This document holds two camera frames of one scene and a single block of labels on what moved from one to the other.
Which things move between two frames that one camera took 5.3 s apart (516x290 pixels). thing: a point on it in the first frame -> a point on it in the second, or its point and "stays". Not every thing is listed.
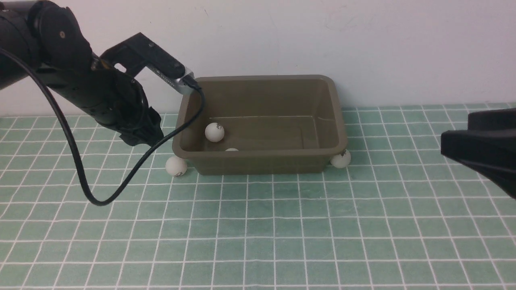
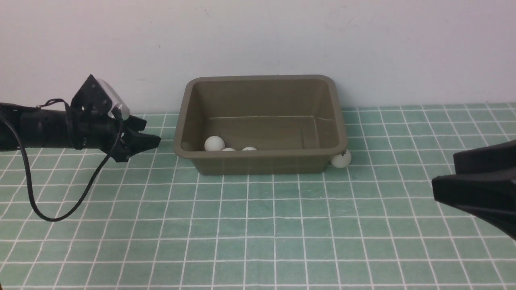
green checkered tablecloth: x=402 y=216 stays
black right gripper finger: x=489 y=143 -> x=484 y=184
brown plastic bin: x=281 y=124 stays
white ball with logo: x=341 y=160 stays
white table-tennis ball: x=214 y=132 -> x=214 y=143
